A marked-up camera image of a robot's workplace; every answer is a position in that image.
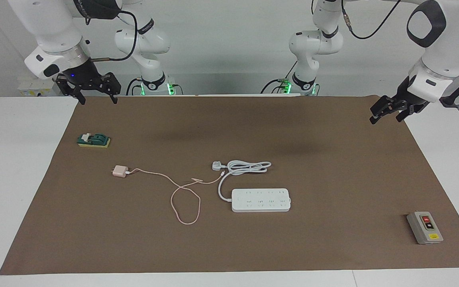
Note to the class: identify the brown table mat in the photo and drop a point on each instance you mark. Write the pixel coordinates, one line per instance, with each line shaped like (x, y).
(134, 239)

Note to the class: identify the white power strip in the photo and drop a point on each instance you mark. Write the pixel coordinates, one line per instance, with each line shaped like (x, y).
(261, 200)

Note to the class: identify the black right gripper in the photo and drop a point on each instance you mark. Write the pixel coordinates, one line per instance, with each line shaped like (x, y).
(84, 75)

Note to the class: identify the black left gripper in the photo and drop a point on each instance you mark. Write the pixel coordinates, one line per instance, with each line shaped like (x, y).
(410, 103)

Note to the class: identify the grey push-button switch box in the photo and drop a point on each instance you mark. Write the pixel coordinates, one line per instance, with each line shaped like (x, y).
(424, 227)

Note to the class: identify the green knife switch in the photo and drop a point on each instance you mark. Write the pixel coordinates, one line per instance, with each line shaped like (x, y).
(94, 140)

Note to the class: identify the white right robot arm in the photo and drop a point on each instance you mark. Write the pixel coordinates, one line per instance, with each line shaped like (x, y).
(54, 24)

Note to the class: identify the pink charger block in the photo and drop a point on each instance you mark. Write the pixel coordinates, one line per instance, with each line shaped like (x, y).
(119, 171)

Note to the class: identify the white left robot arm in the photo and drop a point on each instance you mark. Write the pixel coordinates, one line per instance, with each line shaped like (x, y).
(444, 56)

